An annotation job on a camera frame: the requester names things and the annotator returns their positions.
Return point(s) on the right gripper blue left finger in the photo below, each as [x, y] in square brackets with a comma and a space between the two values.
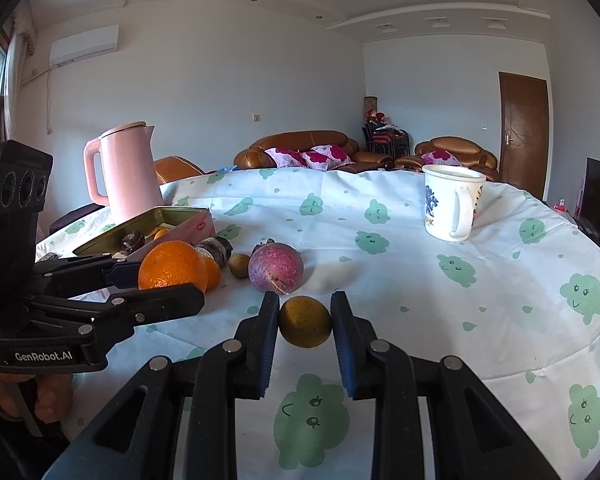
[238, 368]

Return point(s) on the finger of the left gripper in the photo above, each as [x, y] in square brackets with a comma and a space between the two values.
[134, 307]
[80, 275]

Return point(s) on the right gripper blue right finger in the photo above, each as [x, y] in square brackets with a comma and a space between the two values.
[374, 369]

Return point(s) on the large wrinkled orange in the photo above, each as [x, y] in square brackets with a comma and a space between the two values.
[173, 263]

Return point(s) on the dark brown round fruit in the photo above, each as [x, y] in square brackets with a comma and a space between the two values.
[133, 241]

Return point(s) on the small yellow-green fruit front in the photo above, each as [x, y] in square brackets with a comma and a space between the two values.
[304, 322]

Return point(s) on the small yellow fruit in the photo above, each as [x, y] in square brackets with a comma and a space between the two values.
[239, 265]

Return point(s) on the striped cylinder jar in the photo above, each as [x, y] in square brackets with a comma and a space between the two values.
[217, 248]

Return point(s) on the purple round passion fruit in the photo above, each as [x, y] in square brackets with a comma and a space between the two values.
[276, 268]

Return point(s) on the dark dried spiky fruit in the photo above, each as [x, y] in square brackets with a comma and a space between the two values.
[262, 244]

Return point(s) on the smooth orange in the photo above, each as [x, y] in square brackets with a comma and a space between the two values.
[160, 233]

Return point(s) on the person left hand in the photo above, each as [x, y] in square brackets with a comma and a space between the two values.
[54, 396]

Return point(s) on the pink metal tin box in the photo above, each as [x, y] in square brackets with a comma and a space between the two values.
[189, 224]

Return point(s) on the dark purple stool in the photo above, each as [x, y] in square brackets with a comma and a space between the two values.
[72, 216]

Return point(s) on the pink electric kettle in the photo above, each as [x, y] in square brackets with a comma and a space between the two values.
[120, 172]

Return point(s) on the orange leather chair back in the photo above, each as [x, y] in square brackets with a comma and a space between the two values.
[173, 168]

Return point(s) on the white tablecloth green clouds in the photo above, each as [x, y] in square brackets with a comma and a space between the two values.
[519, 302]

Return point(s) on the blue clothing pile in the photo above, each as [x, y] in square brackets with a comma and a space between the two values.
[228, 168]

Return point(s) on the white mug blue print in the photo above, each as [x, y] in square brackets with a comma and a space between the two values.
[452, 194]

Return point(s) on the brown leather long sofa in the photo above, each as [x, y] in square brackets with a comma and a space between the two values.
[254, 157]

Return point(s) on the pink floral cushion left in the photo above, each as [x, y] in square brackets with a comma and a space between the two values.
[286, 158]

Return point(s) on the pink floral cushion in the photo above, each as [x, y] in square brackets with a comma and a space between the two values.
[326, 157]
[286, 158]

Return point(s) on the pink floral cushion right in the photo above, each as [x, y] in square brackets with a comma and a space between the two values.
[326, 157]

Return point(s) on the pink cushion on armchair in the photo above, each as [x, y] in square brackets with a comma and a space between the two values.
[441, 158]

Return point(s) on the white air conditioner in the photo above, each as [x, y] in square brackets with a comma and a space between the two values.
[84, 45]

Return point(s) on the stacked dark chairs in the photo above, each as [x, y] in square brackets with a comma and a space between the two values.
[381, 137]

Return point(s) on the brown leather armchair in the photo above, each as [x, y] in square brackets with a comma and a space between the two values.
[470, 154]

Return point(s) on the brown wooden door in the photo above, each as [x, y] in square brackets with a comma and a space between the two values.
[525, 132]

